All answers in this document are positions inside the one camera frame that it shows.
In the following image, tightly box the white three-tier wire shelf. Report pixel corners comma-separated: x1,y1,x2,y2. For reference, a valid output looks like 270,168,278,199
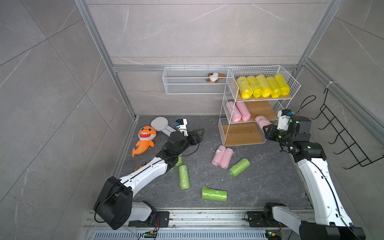
218,66,301,147

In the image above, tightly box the black wall hook rack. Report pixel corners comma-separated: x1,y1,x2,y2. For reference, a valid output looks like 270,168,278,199
312,89,384,170

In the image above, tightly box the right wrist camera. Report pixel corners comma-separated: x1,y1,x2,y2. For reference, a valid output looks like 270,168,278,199
277,109,294,131

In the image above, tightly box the green roll right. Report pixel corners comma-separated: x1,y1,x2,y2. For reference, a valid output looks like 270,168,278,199
229,158,251,177

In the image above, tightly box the white folding stand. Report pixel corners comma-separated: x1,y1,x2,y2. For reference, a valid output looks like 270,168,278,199
151,117,176,137

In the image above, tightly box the green roll lower left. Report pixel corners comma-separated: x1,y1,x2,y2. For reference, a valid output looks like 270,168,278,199
179,165,190,190

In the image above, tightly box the white wall wire basket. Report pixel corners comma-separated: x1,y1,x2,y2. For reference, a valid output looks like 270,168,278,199
162,67,233,95

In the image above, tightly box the tiger striped small toy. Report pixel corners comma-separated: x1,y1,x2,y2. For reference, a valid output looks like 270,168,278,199
135,162,150,172

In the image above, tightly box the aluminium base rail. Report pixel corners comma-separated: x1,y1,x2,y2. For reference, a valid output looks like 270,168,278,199
79,209,278,240

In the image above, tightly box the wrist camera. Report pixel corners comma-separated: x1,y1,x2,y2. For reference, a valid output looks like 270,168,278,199
175,119,188,137
277,109,294,131

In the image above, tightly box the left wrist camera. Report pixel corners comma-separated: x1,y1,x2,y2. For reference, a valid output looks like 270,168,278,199
175,119,188,137

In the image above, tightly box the brown white plush puppy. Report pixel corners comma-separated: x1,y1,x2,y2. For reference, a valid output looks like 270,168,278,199
206,72,226,83

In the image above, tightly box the green roll bottom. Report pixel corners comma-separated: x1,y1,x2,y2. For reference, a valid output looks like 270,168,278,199
202,186,227,202

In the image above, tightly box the pink roll top angled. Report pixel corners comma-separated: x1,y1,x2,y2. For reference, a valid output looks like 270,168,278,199
236,102,251,122

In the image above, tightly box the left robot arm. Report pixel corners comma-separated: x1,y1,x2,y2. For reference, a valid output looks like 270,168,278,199
94,129,205,230

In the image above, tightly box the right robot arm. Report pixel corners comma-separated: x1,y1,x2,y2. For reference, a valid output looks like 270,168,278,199
257,116,366,240

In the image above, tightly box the yellow roll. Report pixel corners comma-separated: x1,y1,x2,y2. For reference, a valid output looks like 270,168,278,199
256,75,272,98
274,74,290,96
247,76,263,99
237,76,253,99

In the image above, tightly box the orange shark plush toy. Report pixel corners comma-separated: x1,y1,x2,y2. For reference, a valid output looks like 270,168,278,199
132,126,157,158

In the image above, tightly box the yellow roll horizontal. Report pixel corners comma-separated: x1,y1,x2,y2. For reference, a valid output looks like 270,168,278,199
266,77,281,99

